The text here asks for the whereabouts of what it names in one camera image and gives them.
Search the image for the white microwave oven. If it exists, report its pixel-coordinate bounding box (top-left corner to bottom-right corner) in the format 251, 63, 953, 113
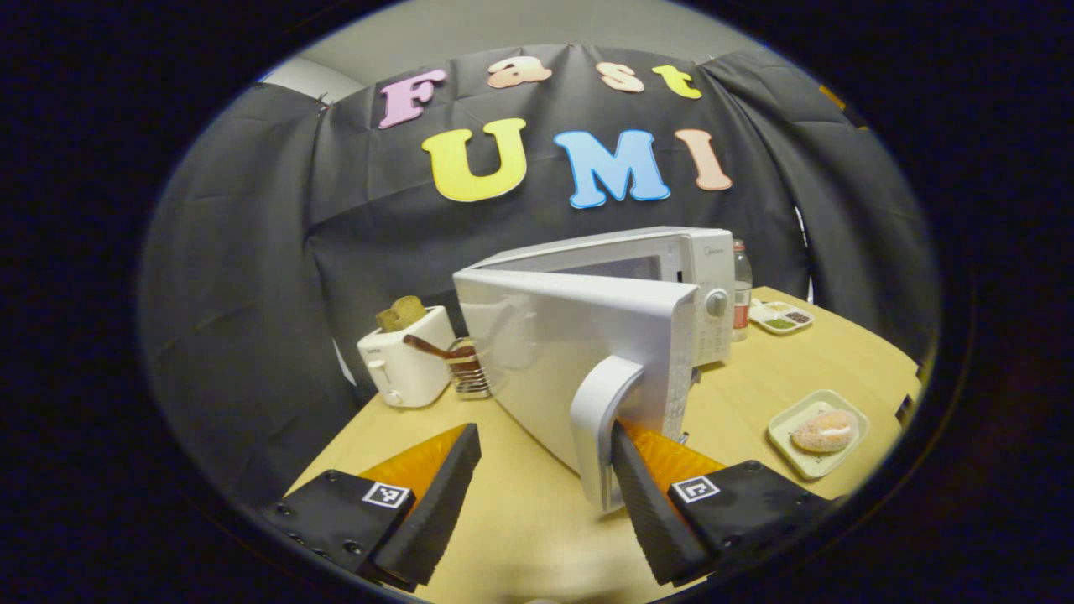
453, 226, 737, 514

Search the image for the divided white seasoning dish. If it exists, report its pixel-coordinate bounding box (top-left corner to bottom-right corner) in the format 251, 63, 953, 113
749, 300, 814, 336

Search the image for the clear glass jar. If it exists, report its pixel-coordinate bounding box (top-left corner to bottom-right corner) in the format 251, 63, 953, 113
446, 337, 504, 399

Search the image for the black backdrop cloth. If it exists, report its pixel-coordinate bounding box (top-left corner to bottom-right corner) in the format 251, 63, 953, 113
138, 44, 941, 513

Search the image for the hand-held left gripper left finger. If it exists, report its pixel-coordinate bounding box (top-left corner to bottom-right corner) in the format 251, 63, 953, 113
264, 422, 483, 588

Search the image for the wooden spoon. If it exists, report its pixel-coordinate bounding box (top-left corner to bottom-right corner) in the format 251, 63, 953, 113
403, 334, 475, 362

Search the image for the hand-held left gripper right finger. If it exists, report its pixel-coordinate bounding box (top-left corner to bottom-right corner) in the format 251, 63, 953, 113
610, 419, 840, 586

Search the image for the white toaster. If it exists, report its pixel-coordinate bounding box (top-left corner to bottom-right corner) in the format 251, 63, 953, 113
357, 305, 458, 409

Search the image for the round bread bun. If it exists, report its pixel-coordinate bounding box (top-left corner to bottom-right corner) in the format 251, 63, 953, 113
791, 409, 859, 454

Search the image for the clear bottle with red label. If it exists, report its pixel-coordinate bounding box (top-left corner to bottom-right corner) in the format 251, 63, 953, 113
733, 240, 753, 341

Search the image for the pale square plate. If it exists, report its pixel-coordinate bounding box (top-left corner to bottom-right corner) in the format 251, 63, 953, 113
767, 389, 870, 481

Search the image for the brown toast slice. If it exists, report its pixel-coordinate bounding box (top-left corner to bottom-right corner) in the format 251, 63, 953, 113
376, 295, 427, 333

